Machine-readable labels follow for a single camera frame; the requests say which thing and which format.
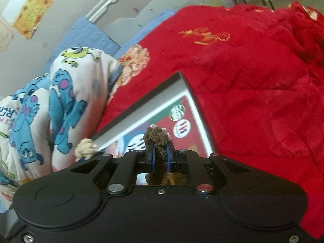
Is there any cartoon monster printed quilt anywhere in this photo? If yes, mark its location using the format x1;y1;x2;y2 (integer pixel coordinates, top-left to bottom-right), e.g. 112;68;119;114
0;46;122;208

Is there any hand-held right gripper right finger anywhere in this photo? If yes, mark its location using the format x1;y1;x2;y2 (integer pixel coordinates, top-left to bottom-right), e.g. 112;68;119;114
166;143;254;195

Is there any beige scrunchie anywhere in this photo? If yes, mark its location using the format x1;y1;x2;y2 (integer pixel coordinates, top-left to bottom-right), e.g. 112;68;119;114
73;138;98;162

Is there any shallow black cardboard box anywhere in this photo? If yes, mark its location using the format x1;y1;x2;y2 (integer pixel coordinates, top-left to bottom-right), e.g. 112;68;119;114
92;71;218;159

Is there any white wall paper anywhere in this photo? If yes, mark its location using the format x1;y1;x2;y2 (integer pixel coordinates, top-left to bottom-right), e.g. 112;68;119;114
2;0;28;18

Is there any history textbook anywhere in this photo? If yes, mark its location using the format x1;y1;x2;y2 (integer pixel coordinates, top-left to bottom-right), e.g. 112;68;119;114
106;95;209;157

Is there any blue bedsheet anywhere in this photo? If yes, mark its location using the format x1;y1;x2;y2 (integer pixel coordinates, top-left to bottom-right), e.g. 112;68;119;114
42;10;178;76

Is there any red printed blanket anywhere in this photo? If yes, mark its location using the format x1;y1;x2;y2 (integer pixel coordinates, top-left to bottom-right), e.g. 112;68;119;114
95;1;324;232

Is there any brown scrunchie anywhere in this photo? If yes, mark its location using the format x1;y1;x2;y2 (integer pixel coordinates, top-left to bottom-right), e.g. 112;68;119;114
142;125;173;185

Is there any pale wall certificate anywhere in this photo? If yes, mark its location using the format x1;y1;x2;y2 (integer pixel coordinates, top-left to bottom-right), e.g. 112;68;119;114
0;18;14;52

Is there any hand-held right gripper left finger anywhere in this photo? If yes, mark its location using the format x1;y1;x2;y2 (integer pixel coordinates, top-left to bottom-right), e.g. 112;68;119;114
69;142;155;195

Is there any orange bordered wall certificate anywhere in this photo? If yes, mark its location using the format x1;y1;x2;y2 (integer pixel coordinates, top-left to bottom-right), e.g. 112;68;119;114
13;0;55;39

